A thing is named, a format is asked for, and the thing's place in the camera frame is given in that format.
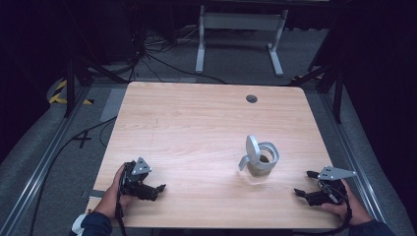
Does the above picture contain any person's right hand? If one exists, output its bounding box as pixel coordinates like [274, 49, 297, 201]
[321, 180, 374, 227]

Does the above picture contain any person's left hand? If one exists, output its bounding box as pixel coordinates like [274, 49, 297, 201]
[92, 163, 133, 220]

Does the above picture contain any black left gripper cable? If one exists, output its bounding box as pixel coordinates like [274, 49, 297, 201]
[114, 170, 129, 236]

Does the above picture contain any silver kettle with lid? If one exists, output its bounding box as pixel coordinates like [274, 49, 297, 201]
[237, 134, 280, 178]

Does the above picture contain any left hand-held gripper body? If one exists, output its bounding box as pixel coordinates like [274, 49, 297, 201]
[119, 156, 157, 202]

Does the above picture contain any long black floor cable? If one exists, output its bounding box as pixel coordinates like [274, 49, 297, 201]
[29, 115, 118, 236]

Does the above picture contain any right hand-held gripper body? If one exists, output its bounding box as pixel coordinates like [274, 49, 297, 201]
[308, 165, 358, 207]

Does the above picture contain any black tripod stand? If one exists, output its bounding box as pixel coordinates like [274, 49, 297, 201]
[63, 53, 130, 119]
[289, 60, 346, 125]

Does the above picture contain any grey floor tape patch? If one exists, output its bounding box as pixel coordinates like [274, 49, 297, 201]
[99, 88, 128, 123]

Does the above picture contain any aluminium floor rail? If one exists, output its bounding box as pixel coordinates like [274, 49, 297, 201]
[0, 86, 92, 236]
[319, 91, 387, 224]

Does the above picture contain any bundle of black cables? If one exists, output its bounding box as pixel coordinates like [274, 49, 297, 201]
[126, 24, 227, 85]

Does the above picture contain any yellow black hazard tape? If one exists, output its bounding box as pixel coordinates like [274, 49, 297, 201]
[48, 79, 95, 106]

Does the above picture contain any small grey tape strip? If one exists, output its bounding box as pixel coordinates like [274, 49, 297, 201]
[88, 189, 106, 200]

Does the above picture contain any white metal desk frame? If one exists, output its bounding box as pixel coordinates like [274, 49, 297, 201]
[195, 4, 289, 78]

